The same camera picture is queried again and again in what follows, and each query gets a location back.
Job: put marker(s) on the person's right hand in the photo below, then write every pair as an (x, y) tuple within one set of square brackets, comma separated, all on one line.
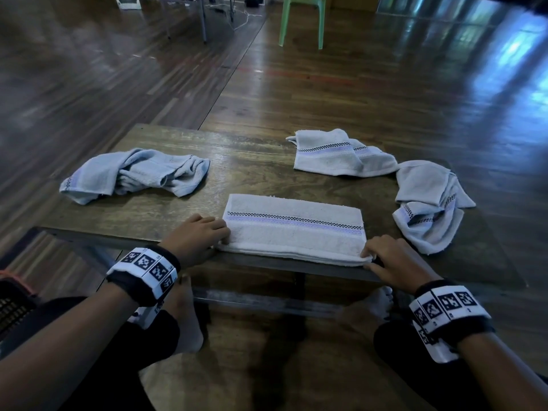
[(400, 265)]

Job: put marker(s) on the person's left hand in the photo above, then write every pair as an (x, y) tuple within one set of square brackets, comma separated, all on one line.
[(192, 241)]

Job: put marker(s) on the person's left fingers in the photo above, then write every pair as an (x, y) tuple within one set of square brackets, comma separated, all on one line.
[(216, 231)]

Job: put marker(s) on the person's right fingers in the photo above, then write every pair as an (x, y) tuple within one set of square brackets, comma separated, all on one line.
[(376, 248)]

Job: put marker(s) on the white striped towel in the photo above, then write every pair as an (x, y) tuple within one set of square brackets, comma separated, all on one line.
[(295, 233)]

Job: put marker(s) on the person's left forearm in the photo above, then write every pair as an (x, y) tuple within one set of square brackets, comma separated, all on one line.
[(64, 342)]

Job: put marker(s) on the person's right forearm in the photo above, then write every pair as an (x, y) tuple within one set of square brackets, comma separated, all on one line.
[(501, 372)]

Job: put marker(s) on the person's right foot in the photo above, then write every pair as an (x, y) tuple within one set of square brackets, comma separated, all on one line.
[(368, 310)]

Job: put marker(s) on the person's foot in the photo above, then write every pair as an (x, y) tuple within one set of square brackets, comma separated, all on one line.
[(368, 310), (188, 316)]

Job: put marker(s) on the crumpled white checkered towel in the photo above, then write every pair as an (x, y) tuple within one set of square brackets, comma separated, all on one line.
[(428, 196)]

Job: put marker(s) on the black left wristband with markers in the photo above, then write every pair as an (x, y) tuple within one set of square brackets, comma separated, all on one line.
[(147, 269)]

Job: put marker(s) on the black wristband with markers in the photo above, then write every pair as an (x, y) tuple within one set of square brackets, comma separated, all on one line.
[(447, 314), (147, 269)]

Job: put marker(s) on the person's left foot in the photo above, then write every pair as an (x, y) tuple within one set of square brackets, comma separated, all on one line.
[(188, 316)]

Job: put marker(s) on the black right wristband with markers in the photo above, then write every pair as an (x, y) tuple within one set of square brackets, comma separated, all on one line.
[(447, 314)]

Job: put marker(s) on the crumpled light blue towel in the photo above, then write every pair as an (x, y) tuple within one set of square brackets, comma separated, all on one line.
[(137, 171)]

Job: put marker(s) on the loosely folded white checkered towel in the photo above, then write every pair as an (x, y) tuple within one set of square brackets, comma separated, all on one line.
[(332, 156)]

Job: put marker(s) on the grey metal stand legs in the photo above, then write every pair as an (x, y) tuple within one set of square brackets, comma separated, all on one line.
[(203, 19)]

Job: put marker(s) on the black plastic basket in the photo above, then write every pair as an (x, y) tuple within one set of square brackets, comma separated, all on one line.
[(13, 308)]

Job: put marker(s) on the small black device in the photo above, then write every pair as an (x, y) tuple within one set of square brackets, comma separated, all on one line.
[(254, 1)]

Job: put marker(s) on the green plastic chair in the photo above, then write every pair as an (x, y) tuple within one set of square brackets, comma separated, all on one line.
[(319, 21)]

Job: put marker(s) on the white box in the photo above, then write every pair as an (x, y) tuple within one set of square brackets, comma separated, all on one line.
[(127, 1)]

